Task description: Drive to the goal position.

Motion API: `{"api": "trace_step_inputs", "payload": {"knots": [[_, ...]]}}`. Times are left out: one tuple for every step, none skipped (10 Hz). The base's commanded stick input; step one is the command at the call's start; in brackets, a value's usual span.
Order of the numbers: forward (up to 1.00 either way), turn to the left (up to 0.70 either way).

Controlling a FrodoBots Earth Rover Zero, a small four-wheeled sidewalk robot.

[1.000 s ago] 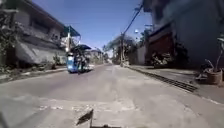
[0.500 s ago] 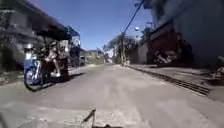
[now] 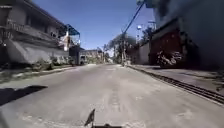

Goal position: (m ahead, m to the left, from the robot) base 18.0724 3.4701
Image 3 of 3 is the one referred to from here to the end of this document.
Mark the utility pole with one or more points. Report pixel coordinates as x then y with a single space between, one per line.
123 48

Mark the trees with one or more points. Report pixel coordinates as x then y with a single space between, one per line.
116 45

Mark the low distant building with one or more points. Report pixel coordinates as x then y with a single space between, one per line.
91 56

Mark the grey asphalt road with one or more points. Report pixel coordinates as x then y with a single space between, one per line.
110 90

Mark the parked motorcycle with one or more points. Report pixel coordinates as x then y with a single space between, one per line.
168 59

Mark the robot's own part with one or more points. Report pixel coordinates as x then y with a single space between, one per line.
91 120

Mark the grey concrete pavement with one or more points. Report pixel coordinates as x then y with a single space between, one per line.
186 75

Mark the drain grate strip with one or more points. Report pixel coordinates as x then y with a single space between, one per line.
186 86

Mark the weedy roadside verge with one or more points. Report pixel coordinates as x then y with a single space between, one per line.
30 71

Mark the dark building with red gate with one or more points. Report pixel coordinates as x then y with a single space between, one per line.
193 30

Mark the grey concrete building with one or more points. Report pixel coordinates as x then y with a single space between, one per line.
26 33

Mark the grey boundary wall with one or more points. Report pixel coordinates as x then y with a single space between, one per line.
141 53

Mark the building with blue roof frame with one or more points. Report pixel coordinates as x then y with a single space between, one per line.
71 40

